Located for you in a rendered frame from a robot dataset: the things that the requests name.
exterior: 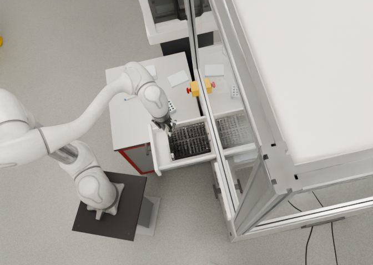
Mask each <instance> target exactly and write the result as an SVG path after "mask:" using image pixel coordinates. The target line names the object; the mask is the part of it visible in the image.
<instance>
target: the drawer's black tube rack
mask: <svg viewBox="0 0 373 265"><path fill-rule="evenodd" d="M202 123H203V124H202ZM196 124H197V126H196ZM196 124H191V125H188V128H187V126H184V128H183V127H179V128H175V130H174V131H172V135H171V139H172V145H173V151H174V156H175V160H179V159H183V158H188V157H192V156H197V155H201V154H206V153H210V152H211V149H210V144H209V140H208V136H207V133H206V129H205V125H204V122H201V123H196ZM199 124H200V125H199ZM193 125H194V126H193ZM190 126H191V127H190ZM180 128H181V129H180ZM177 129H178V130H177ZM172 145H170V146H172ZM172 160H173V159H172ZM175 160H173V161H175Z"/></svg>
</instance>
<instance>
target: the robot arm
mask: <svg viewBox="0 0 373 265"><path fill-rule="evenodd" d="M122 92H124V93H126V94H128V95H131V94H132V95H135V96H138V97H139V99H140V100H141V102H142V104H143V106H144V107H145V109H146V110H147V111H148V112H149V113H150V114H151V116H152V120H151V121H152V122H153V123H154V124H155V125H156V126H157V127H158V128H159V129H161V128H162V130H163V131H165V133H166V135H168V133H169V135H170V136H171V135H172V131H174V128H175V125H176V123H177V120H172V119H171V117H170V109H169V102H168V98H167V95H166V94H165V92H164V91H163V89H162V88H160V87H159V86H158V85H157V84H156V82H155V80H154V78H153V77H152V75H151V74H150V73H149V72H148V70H147V69H146V68H145V67H144V66H142V65H141V64H140V63H138V62H129V63H127V64H126V65H125V66H124V67H123V71H122V74H121V76H120V78H118V79H116V80H114V81H112V82H110V83H109V84H108V85H106V86H105V87H104V88H103V89H102V90H101V92H100V93H99V94H98V95H97V96H96V98H95V99H94V100H93V102H92V103H91V104H90V105H89V107H88V108H87V109H86V110H85V111H84V113H83V114H82V115H81V116H80V117H79V118H77V119H76V120H75V121H73V122H70V123H66V124H60V125H56V126H49V127H44V126H43V125H41V124H40V123H38V122H37V121H35V119H34V116H33V114H31V112H30V111H29V110H28V109H27V108H26V107H25V106H24V105H23V104H22V102H21V101H19V100H18V99H17V97H16V96H15V95H14V94H13V93H11V92H9V91H7V90H5V89H0V169H6V168H13V167H18V166H22V165H24V164H27V163H31V162H34V161H36V160H38V159H40V158H42V157H44V156H46V155H48V156H50V157H52V158H54V159H56V160H57V161H58V164H59V165H60V167H61V168H63V169H64V170H65V171H66V172H67V173H68V174H69V175H70V176H71V177H72V178H73V180H74V182H75V185H76V191H77V195H78V197H79V198H80V200H81V201H82V202H84V203H85V204H87V210H89V211H91V210H95V211H97V214H96V219H98V220H101V218H102V216H103V214H104V212H106V213H110V214H112V215H114V216H115V215H117V213H118V206H119V202H120V198H121V195H122V191H123V189H124V188H125V185H124V184H123V183H113V182H110V181H109V179H108V177H107V176H106V175H105V173H104V172H103V170H102V169H101V167H100V164H99V162H98V160H97V158H96V156H95V154H94V153H93V151H92V150H91V148H90V146H89V145H87V144H86V143H84V142H82V141H79V140H76V139H78V138H79V137H81V136H82V135H84V134H85V133H87V132H88V131H89V130H90V129H91V128H92V127H93V126H94V124H95V123H96V121H97V120H98V119H99V117H100V116H101V114H102V113H103V111H104V110H105V108H106V107H107V105H108V104H109V102H110V101H111V99H112V98H113V97H114V96H115V95H116V94H118V93H122ZM170 123H172V125H171V124H170Z"/></svg>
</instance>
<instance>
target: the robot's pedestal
mask: <svg viewBox="0 0 373 265"><path fill-rule="evenodd" d="M160 200H161V198H157V197H150V196H143V200H142V205H141V209H140V214H139V218H138V224H137V228H136V232H135V233H137V234H143V235H147V236H154V231H155V226H156V222H157V216H158V211H159V205H160Z"/></svg>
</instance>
